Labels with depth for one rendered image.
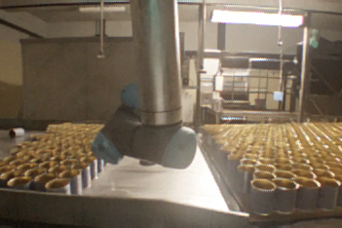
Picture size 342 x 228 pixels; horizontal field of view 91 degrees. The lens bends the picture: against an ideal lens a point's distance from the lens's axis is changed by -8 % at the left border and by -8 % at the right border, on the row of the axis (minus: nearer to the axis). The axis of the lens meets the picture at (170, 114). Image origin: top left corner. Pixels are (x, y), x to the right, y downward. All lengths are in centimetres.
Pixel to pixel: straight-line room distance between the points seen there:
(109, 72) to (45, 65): 119
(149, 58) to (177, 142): 14
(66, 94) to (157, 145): 340
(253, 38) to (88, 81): 810
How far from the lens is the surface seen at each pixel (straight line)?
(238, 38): 963
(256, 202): 62
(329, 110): 531
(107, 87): 334
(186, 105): 347
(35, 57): 404
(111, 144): 38
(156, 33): 29
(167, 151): 30
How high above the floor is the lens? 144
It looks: 6 degrees down
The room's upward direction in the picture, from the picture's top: 1 degrees clockwise
